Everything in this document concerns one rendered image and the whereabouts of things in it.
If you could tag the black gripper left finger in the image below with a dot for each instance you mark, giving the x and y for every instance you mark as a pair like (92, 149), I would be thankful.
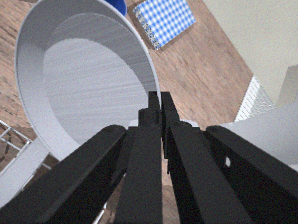
(76, 189)

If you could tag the grey ribbed draining mat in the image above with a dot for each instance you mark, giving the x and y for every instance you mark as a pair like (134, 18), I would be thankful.
(255, 102)

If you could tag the blue checked towel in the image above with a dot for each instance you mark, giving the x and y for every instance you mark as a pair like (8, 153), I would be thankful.
(162, 20)

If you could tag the blue mug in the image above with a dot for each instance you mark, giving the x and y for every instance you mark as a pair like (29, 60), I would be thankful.
(120, 5)

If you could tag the white tiled wall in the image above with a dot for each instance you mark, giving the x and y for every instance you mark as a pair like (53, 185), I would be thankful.
(288, 93)

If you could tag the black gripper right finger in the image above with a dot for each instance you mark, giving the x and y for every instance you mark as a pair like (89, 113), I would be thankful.
(266, 187)

